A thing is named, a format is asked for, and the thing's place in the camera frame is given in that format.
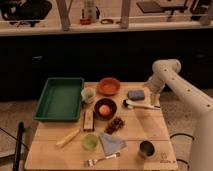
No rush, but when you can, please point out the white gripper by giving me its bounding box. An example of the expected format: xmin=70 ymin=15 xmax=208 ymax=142
xmin=145 ymin=75 xmax=165 ymax=106

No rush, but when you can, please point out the blue sponge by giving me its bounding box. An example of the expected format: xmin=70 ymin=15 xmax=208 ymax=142
xmin=127 ymin=90 xmax=145 ymax=100

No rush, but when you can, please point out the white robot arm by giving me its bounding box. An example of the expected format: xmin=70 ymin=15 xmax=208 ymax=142
xmin=146 ymin=59 xmax=213 ymax=171

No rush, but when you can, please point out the metal cup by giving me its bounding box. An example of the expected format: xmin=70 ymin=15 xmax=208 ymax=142
xmin=139 ymin=141 xmax=155 ymax=159

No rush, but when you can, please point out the green plastic cup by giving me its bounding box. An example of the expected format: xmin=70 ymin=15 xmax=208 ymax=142
xmin=82 ymin=134 xmax=98 ymax=150

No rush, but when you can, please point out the dark brown bowl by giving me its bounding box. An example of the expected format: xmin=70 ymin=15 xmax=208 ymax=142
xmin=94 ymin=98 xmax=117 ymax=121

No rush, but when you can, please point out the bunch of dark grapes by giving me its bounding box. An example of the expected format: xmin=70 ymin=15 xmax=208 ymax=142
xmin=105 ymin=117 xmax=125 ymax=134

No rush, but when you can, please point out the orange bowl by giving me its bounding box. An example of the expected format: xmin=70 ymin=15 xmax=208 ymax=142
xmin=97 ymin=77 xmax=120 ymax=96

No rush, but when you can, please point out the orange ball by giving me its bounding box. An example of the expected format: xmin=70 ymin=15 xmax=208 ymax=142
xmin=99 ymin=105 xmax=110 ymax=116

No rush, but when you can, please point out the blue folded cloth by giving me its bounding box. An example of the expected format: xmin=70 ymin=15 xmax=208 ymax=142
xmin=99 ymin=133 xmax=127 ymax=156

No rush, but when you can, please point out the pale green mug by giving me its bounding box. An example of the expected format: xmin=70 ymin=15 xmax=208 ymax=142
xmin=81 ymin=87 xmax=95 ymax=104

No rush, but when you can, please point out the wooden block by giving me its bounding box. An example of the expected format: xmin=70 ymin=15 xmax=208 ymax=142
xmin=83 ymin=110 xmax=94 ymax=131

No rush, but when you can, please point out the silver fork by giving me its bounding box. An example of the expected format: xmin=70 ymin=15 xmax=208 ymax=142
xmin=84 ymin=152 xmax=120 ymax=167

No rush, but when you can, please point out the green plastic tray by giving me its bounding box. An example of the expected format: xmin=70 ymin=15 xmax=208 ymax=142
xmin=34 ymin=77 xmax=84 ymax=122

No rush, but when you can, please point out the red object on shelf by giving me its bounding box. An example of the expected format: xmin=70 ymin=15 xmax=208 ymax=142
xmin=80 ymin=18 xmax=92 ymax=25

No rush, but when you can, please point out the white bottle on shelf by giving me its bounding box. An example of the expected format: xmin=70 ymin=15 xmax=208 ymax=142
xmin=84 ymin=0 xmax=97 ymax=22

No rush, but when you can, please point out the black pole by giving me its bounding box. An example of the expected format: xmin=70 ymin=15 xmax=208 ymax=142
xmin=12 ymin=122 xmax=24 ymax=171

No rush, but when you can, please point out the black office chair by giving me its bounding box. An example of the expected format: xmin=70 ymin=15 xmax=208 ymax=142
xmin=0 ymin=0 xmax=52 ymax=27

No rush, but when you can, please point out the white handled brush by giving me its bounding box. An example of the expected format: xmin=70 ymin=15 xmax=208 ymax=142
xmin=123 ymin=99 xmax=160 ymax=110

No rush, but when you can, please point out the black floor cable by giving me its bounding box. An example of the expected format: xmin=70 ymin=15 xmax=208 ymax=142
xmin=169 ymin=133 xmax=196 ymax=171

